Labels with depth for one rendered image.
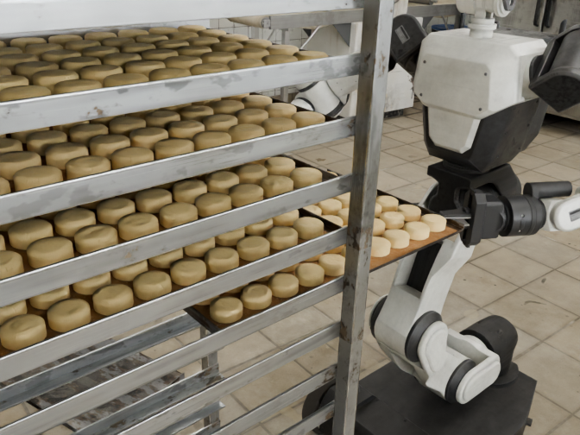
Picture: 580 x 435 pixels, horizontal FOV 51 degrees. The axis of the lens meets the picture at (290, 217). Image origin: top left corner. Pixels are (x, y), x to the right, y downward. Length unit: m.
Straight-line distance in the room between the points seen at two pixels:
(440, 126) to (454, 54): 0.17
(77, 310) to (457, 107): 0.98
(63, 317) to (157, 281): 0.13
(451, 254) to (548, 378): 1.10
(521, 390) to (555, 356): 0.54
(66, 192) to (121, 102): 0.11
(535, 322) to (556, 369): 0.32
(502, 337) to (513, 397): 0.19
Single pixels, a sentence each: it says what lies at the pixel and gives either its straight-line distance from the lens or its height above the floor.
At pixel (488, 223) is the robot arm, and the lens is 1.33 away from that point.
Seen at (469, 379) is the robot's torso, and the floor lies 0.32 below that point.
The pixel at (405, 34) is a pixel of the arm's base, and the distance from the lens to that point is 1.61.
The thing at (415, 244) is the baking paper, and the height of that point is 0.95.
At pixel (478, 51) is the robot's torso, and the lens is 1.45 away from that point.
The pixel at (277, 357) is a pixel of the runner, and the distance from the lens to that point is 0.99.
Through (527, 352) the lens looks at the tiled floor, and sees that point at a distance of 2.66.
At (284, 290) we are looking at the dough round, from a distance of 0.98.
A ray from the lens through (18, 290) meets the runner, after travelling 0.70.
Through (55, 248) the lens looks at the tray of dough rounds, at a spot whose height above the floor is 1.15.
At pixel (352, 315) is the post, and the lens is 1.03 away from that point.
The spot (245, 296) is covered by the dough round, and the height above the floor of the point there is 0.97.
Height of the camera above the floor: 1.48
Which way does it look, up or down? 25 degrees down
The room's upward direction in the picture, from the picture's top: 2 degrees clockwise
